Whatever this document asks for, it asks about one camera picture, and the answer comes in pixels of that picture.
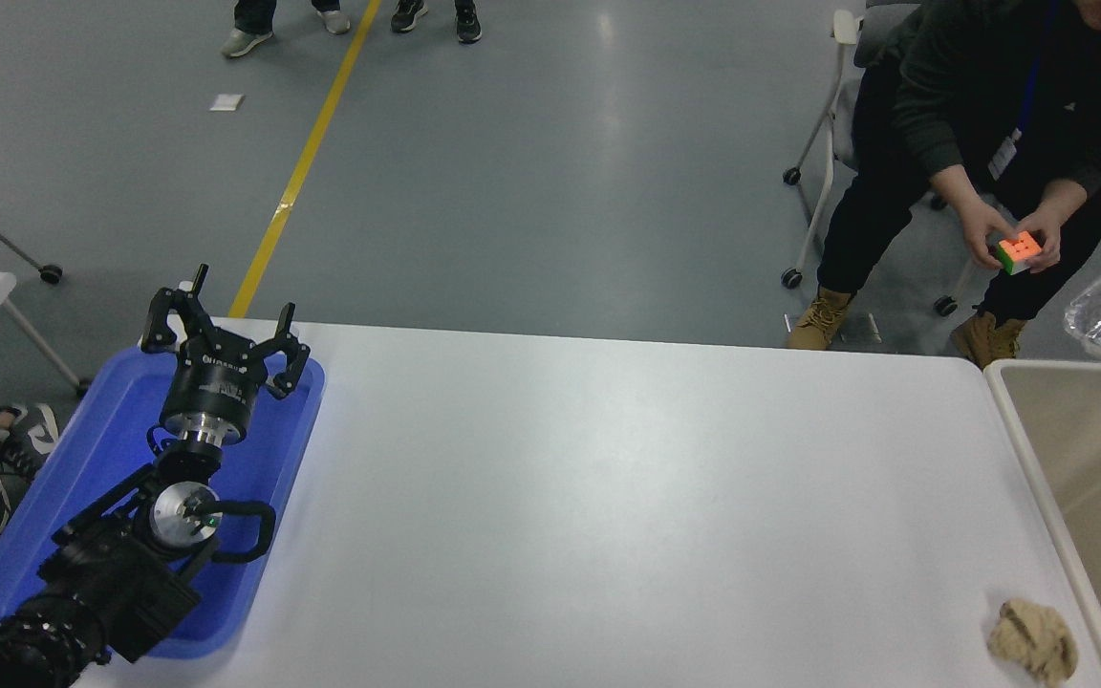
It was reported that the blue plastic tray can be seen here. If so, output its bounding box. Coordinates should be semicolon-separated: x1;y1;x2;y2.
0;344;327;662

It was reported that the white name badge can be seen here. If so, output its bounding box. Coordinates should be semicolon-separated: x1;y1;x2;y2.
987;128;1025;183

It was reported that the white wheeled chair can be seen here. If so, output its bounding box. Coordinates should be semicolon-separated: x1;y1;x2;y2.
780;0;982;317

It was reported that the colourful puzzle cube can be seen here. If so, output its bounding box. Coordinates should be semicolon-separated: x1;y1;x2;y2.
996;230;1043;277

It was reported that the grey wheeled stand leg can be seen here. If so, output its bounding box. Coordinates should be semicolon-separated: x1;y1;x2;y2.
0;182;64;287

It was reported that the person's left hand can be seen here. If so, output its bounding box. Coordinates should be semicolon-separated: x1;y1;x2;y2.
1016;199;1069;276

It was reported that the crumpled tan paper ball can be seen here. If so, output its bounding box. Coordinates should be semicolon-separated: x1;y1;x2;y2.
985;599;1079;687

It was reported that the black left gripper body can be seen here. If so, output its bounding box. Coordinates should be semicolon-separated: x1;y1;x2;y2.
161;344;267;431

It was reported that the blue lanyard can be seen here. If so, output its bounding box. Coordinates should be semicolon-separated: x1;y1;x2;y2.
1013;0;1060;137

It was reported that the person's right hand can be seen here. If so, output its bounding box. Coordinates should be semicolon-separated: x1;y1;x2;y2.
958;195;1021;274

